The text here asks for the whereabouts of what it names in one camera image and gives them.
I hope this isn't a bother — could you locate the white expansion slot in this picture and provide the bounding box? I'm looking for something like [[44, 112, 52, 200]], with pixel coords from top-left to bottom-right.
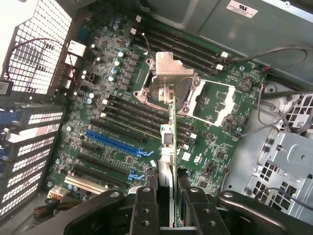
[[64, 174, 110, 195]]

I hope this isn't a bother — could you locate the silver drive cage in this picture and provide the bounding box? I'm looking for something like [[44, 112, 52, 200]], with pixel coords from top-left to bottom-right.
[[221, 93, 313, 221]]

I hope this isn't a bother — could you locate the blue expansion slot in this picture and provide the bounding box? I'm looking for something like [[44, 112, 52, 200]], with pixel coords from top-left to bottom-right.
[[84, 129, 155, 157]]

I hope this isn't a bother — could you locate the green motherboard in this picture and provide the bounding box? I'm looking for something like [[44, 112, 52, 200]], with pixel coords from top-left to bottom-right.
[[45, 14, 269, 199]]

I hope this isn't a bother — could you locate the silver socket cover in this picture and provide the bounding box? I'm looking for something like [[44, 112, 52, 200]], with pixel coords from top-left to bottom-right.
[[185, 78, 237, 127]]

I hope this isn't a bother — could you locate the coin battery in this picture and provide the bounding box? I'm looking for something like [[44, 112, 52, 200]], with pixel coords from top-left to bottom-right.
[[238, 77, 252, 92]]

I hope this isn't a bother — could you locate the CPU socket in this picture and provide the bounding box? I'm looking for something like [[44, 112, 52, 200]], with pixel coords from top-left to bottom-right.
[[133, 57, 201, 116]]

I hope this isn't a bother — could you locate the open black PC case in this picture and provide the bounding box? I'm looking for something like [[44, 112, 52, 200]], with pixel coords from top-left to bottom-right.
[[0, 0, 313, 235]]

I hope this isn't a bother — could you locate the power wire bundle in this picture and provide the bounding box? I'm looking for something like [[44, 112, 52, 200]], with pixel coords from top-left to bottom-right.
[[34, 199, 81, 220]]

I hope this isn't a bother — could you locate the black looped wire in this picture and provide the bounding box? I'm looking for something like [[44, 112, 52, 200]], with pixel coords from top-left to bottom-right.
[[228, 45, 308, 71]]

